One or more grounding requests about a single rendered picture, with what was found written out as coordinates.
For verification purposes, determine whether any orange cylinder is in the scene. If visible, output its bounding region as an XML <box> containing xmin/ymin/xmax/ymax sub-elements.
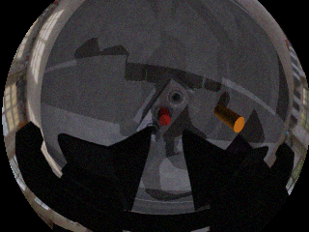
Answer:
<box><xmin>213</xmin><ymin>104</ymin><xmax>244</xmax><ymax>132</ymax></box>

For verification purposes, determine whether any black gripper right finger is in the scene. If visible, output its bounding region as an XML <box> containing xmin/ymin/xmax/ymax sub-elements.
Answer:
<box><xmin>182</xmin><ymin>130</ymin><xmax>269</xmax><ymax>212</ymax></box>

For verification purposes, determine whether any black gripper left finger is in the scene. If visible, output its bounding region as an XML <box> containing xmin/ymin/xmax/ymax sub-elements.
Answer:
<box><xmin>58</xmin><ymin>127</ymin><xmax>152</xmax><ymax>212</ymax></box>

